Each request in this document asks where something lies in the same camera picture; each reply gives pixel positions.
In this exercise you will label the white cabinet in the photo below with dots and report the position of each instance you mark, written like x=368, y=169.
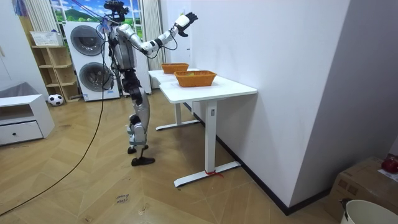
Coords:
x=21, y=124

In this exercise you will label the orange wicker basket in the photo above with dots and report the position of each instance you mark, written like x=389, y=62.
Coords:
x=195, y=81
x=174, y=68

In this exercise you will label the white paper sheet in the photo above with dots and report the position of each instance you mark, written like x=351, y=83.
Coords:
x=388, y=175

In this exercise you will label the robot body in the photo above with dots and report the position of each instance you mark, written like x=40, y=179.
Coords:
x=124, y=53

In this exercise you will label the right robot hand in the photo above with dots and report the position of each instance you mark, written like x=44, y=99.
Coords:
x=183, y=21

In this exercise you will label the black and white football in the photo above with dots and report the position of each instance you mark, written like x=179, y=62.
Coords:
x=55, y=99

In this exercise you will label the brown cardboard box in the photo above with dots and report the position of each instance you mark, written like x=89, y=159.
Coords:
x=357, y=183

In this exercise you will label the white plastic basket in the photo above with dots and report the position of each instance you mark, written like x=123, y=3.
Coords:
x=46, y=39

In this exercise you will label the white pleated curtain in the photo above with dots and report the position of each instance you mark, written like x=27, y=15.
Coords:
x=152, y=34
x=40, y=14

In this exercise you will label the white desk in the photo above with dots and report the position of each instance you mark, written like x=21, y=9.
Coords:
x=211, y=90

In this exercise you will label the white bin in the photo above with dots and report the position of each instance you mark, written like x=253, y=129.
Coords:
x=370, y=214

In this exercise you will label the white washing machine tower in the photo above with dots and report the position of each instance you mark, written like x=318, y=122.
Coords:
x=90, y=59

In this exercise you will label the red round object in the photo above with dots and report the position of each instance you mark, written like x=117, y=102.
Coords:
x=390, y=165

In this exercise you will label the landscape wall poster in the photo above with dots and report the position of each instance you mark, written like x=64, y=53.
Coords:
x=66, y=12

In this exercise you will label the red ribbon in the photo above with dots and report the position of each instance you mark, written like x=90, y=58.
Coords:
x=213, y=173

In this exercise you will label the robot legs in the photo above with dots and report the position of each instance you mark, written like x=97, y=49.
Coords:
x=141, y=112

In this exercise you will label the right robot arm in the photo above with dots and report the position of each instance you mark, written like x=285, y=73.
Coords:
x=136, y=40

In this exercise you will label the wooden shelf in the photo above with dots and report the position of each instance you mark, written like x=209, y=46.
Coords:
x=56, y=59

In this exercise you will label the yellow adhesive tape roll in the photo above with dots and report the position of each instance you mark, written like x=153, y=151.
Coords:
x=190, y=74

